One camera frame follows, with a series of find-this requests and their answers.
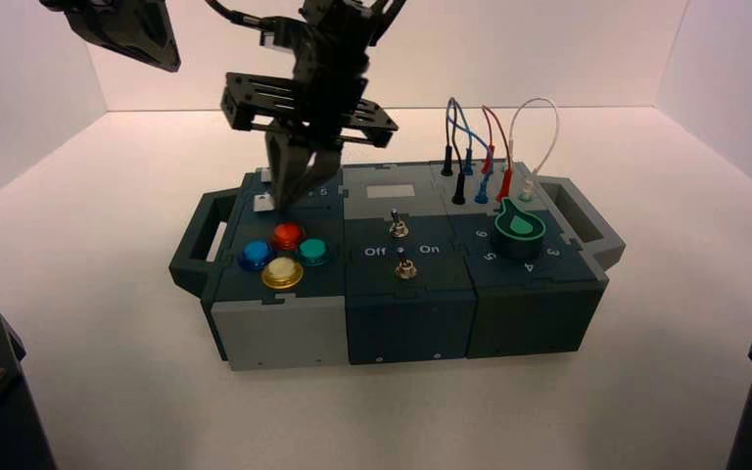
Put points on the red dome push button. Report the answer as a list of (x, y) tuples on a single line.
[(287, 236)]

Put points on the yellow dome push button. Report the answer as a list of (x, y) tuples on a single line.
[(281, 272)]

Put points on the metal toggle switch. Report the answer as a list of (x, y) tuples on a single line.
[(404, 267), (397, 227)]

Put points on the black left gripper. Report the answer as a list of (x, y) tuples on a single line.
[(330, 78)]

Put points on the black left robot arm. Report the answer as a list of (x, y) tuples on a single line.
[(129, 32)]

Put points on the grey and teal control box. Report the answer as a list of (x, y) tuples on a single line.
[(285, 331)]

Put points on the white slider knob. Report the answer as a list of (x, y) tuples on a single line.
[(262, 174), (263, 204)]

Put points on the blue dome push button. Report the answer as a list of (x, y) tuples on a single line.
[(256, 254)]

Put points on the green dome push button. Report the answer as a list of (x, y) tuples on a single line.
[(313, 251)]

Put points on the green rotary knob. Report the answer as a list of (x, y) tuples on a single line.
[(519, 227)]

